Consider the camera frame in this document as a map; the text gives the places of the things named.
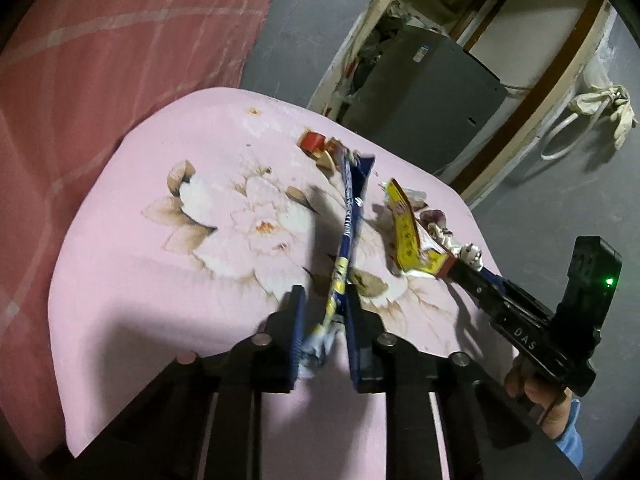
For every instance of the person's right forearm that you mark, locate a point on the person's right forearm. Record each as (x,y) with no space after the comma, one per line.
(570,440)

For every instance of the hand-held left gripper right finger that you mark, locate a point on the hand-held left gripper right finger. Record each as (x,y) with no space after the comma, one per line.
(354,340)

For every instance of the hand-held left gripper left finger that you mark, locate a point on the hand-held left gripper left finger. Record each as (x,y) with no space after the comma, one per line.
(295,332)

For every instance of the wooden door frame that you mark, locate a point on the wooden door frame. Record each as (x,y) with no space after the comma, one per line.
(350,42)

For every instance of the person's right hand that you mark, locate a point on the person's right hand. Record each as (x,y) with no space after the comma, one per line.
(537,395)

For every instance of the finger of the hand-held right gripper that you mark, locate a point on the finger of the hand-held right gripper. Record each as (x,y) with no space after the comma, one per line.
(472,282)
(497,277)

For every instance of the yellow snack wrapper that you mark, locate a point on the yellow snack wrapper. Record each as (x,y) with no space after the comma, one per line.
(407,235)

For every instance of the red and tan torn carton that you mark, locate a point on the red and tan torn carton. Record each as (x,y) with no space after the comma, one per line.
(312,142)

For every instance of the blue snack wrapper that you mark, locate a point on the blue snack wrapper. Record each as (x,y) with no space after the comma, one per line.
(346,237)

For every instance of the pink floral tablecloth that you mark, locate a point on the pink floral tablecloth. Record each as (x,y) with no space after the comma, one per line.
(150,285)

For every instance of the grey refrigerator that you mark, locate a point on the grey refrigerator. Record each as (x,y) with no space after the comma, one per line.
(425,100)

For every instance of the red plaid blanket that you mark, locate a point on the red plaid blanket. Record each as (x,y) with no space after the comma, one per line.
(100,60)

